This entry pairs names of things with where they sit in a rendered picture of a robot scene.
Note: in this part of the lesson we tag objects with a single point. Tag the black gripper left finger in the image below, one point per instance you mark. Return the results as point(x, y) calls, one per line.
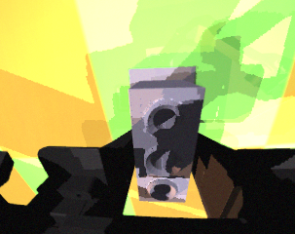
point(113, 164)

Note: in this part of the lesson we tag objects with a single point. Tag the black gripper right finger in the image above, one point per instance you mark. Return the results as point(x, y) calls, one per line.
point(219, 171)

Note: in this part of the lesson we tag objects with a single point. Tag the grey base plate with two pins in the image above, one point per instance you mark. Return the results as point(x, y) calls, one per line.
point(161, 73)

